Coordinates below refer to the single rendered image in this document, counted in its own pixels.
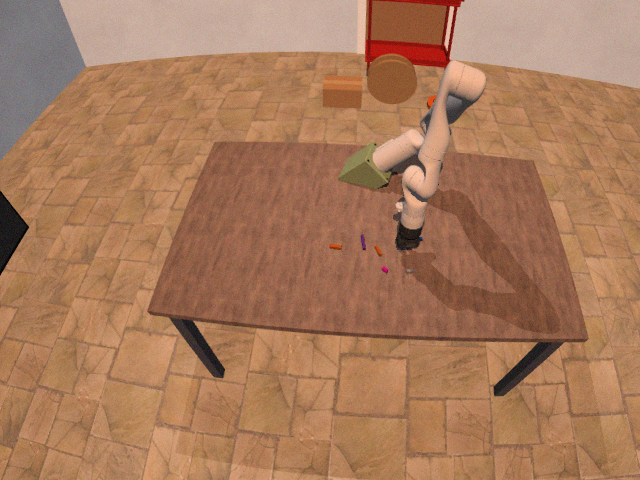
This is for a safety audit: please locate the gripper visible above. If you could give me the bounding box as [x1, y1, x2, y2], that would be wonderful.
[395, 202, 425, 251]

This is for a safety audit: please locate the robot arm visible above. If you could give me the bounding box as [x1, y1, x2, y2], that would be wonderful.
[372, 60, 486, 218]

